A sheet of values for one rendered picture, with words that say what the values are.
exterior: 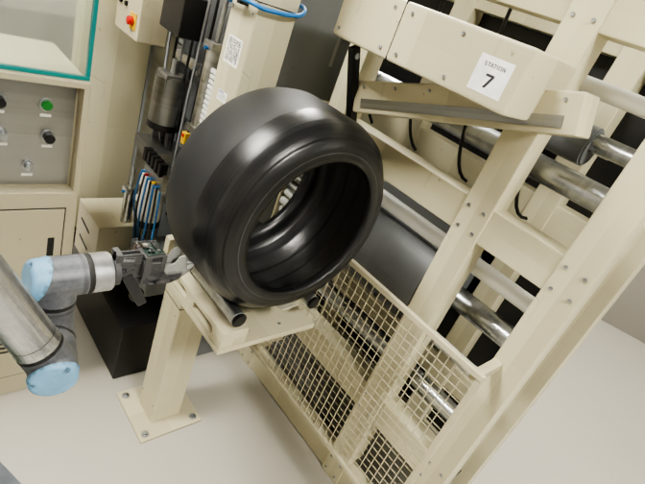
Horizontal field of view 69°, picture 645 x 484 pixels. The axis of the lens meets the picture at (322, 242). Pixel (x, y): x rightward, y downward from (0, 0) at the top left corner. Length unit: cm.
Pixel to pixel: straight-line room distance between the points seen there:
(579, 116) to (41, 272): 120
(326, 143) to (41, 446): 156
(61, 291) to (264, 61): 79
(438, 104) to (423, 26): 22
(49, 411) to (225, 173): 143
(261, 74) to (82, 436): 151
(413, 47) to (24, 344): 108
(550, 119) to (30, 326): 117
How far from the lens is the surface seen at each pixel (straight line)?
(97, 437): 217
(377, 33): 140
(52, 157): 176
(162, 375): 200
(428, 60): 128
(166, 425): 221
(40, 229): 182
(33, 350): 104
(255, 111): 118
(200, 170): 116
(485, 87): 118
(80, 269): 112
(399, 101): 148
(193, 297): 145
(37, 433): 219
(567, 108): 125
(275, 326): 152
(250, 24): 139
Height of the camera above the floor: 174
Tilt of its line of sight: 27 degrees down
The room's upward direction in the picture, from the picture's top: 22 degrees clockwise
